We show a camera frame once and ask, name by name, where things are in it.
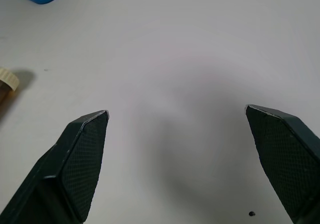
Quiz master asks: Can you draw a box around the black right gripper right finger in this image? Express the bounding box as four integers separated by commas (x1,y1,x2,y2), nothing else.
244,104,320,224

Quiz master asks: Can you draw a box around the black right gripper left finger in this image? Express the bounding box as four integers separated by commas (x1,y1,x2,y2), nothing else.
0,109,110,224

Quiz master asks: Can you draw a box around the beige ribbed cap object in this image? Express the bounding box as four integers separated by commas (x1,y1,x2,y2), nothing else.
0,67,20,104

